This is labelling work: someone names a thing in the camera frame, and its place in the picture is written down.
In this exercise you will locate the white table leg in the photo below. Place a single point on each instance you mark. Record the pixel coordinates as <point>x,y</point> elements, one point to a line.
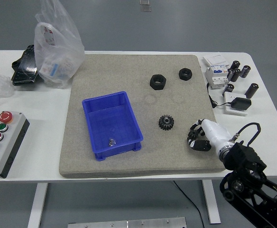
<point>37,204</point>
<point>211,202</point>

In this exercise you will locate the silver metal plate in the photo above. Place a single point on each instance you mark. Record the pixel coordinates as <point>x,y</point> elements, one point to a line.
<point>126,223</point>

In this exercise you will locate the blue plastic box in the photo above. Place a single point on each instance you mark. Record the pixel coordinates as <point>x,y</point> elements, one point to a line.
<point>112,123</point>

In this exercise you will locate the grey-brown mat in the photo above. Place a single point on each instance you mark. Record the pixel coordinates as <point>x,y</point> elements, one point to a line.
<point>129,71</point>

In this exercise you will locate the white circuit breaker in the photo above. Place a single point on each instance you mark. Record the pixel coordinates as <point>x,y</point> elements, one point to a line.
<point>215,78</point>

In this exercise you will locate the clear square floor marker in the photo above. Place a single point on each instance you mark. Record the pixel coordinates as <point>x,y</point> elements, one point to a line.
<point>144,2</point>

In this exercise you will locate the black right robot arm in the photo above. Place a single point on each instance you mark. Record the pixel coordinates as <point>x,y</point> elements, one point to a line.
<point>245,159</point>

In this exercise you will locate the black part wrapped in plastic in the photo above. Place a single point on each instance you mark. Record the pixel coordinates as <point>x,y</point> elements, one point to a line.
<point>24,69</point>

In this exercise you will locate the clear plastic bag with items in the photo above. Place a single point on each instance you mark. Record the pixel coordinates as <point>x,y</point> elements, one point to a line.
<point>58,47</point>

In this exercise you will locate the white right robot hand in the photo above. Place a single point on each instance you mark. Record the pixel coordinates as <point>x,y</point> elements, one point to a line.
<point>216,133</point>

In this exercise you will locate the small black hex nut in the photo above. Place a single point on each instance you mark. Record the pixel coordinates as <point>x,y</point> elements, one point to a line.
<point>185,76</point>

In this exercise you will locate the grey push-button control box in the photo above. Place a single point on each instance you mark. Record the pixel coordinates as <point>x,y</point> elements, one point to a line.
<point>12,142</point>

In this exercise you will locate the large black hex nut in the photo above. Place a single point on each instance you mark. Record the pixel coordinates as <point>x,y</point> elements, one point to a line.
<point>158,86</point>

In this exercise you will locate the black cylindrical capacitor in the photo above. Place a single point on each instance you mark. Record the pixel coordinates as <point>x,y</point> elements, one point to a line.
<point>246,71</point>
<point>236,75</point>
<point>230,74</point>
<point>235,65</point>
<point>228,89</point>
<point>252,90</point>

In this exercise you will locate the large black gear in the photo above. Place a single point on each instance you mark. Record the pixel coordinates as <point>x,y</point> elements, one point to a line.
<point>162,124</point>

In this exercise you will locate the white wall socket panel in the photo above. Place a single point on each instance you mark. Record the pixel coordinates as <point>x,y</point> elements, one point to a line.
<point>229,96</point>

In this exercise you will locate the small metal screw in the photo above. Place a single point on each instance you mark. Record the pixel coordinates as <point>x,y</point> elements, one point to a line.
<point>111,142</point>

